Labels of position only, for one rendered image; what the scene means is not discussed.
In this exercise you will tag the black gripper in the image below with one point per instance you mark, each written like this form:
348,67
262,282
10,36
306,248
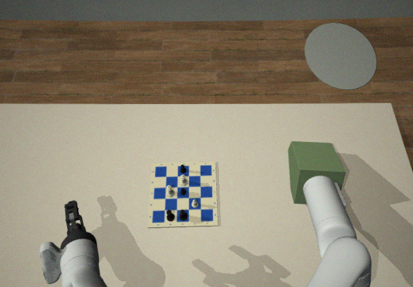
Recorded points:
75,229

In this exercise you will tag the blue and cream chessboard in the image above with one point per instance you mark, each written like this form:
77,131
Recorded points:
201,177

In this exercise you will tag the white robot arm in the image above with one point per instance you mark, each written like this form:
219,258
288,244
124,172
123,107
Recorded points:
345,262

